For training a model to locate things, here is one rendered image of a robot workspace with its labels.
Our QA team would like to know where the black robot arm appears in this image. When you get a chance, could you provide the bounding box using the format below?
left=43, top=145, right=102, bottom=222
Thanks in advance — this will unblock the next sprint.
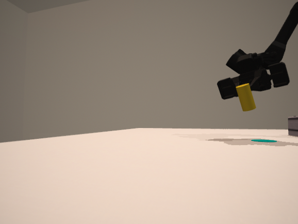
left=226, top=2, right=298, bottom=79

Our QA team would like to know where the yellow cylinder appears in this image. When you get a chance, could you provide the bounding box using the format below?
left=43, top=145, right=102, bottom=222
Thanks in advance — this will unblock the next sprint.
left=236, top=84, right=256, bottom=111

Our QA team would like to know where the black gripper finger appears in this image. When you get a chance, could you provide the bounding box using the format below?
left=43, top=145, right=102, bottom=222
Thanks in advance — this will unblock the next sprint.
left=229, top=76, right=241, bottom=97
left=250, top=69, right=271, bottom=91

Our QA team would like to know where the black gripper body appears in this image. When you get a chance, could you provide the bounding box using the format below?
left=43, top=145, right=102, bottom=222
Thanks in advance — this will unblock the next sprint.
left=217, top=62, right=290, bottom=100

